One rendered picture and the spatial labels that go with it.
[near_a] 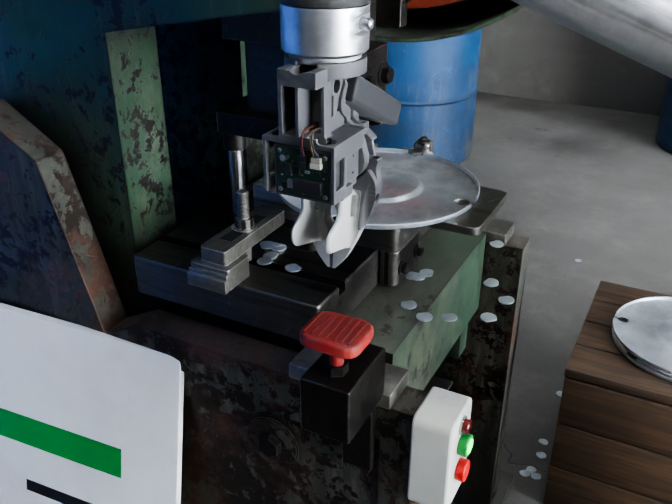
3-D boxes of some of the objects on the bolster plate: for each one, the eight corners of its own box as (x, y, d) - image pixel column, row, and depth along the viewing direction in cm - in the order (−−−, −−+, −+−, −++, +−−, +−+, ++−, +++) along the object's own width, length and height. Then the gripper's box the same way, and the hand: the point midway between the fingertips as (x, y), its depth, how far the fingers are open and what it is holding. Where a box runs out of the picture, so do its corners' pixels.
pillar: (249, 209, 112) (244, 119, 105) (241, 214, 110) (235, 123, 104) (237, 206, 113) (231, 116, 106) (229, 212, 111) (222, 121, 105)
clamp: (292, 242, 109) (290, 176, 104) (225, 294, 96) (219, 222, 91) (257, 233, 111) (254, 169, 106) (188, 284, 98) (180, 212, 93)
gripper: (248, 61, 62) (259, 284, 71) (346, 74, 58) (343, 307, 68) (300, 41, 68) (304, 247, 78) (391, 52, 65) (382, 267, 75)
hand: (336, 251), depth 75 cm, fingers closed
